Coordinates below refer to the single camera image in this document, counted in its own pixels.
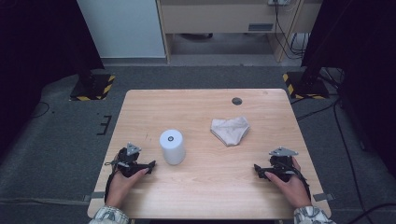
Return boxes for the person's right hand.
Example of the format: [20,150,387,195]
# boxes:
[264,157,313,209]

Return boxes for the black yellow striped stand base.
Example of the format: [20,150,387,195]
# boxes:
[69,73,117,102]
[281,71,331,101]

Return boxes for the grey tape piece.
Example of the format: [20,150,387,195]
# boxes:
[83,191,106,203]
[312,192,336,203]

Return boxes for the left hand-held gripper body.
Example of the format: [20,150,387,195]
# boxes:
[107,142,151,178]

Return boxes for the white cylinder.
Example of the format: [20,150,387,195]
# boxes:
[159,129,187,166]

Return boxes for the white cabinet panel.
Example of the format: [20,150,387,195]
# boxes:
[77,0,167,60]

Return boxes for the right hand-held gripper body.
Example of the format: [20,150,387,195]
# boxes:
[260,147,299,183]

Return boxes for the beige wooden desk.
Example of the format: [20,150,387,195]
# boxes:
[156,0,323,63]

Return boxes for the right hand-held gripper black cable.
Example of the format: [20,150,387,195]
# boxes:
[290,166,312,201]

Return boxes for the long black floor cable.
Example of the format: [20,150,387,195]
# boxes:
[332,99,375,224]

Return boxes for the bundle of black desk cables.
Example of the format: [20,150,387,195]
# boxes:
[273,0,310,61]

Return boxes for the thin black floor cable loop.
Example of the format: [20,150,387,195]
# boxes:
[30,101,51,119]

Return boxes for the dark curtain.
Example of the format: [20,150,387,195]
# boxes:
[300,0,396,180]

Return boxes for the hand-held gripper black cable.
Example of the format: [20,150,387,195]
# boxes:
[290,166,312,201]
[104,160,120,203]

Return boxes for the person's left hand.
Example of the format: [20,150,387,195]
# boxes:
[105,167,150,209]

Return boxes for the left hand-held gripper black cable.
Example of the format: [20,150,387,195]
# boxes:
[104,160,120,203]

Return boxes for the white underpants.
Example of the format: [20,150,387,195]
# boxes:
[209,116,251,147]

